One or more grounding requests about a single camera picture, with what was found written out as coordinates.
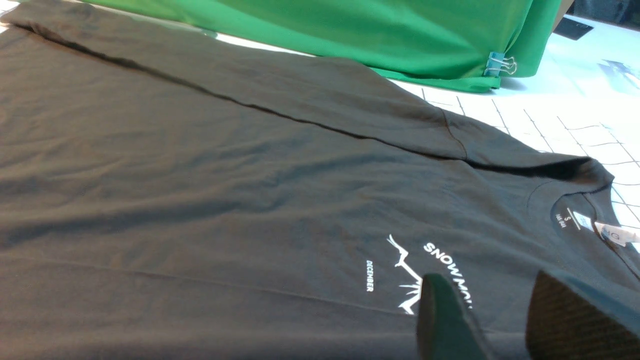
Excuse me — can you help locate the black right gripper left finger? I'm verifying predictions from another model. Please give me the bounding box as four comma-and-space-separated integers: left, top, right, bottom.
416, 273, 496, 360

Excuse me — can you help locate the silver binder clip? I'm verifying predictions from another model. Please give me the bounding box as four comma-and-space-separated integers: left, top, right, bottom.
482, 52, 518, 78

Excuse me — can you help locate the green backdrop cloth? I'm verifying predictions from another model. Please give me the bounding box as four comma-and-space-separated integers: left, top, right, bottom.
95, 0, 562, 93

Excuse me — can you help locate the white grid paper mat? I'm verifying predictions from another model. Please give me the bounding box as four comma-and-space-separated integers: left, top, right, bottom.
395, 80, 639, 232

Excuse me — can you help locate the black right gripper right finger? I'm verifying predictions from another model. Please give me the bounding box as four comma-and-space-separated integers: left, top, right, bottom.
525, 271, 640, 360

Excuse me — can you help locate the black flat object on table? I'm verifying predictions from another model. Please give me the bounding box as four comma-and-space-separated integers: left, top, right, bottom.
553, 16, 594, 41

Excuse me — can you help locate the gray long sleeve shirt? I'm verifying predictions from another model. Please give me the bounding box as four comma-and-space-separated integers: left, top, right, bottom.
0, 0, 639, 360

